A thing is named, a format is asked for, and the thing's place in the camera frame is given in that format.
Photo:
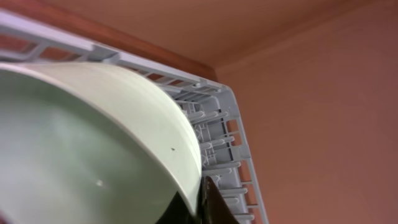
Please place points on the grey dishwasher rack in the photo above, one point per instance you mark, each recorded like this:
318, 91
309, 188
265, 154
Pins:
210, 106

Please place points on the green bowl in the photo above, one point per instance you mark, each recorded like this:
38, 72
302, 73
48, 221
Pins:
92, 143

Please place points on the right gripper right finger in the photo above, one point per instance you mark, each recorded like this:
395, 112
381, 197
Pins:
213, 208

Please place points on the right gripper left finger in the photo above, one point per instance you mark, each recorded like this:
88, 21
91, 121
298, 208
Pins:
177, 213

